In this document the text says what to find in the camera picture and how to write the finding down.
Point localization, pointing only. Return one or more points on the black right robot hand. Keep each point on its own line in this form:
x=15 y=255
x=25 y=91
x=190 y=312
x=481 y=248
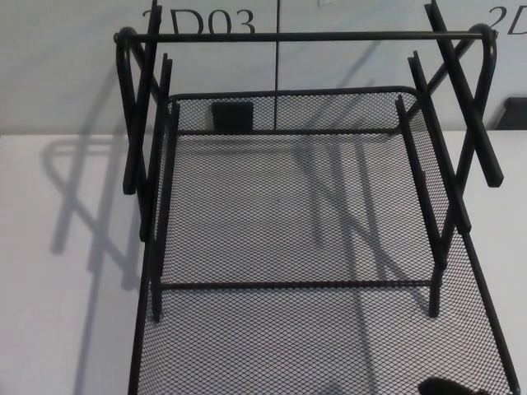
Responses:
x=438 y=382

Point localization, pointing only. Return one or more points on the white desk with metal legs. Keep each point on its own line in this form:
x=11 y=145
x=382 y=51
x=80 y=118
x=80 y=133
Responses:
x=62 y=308

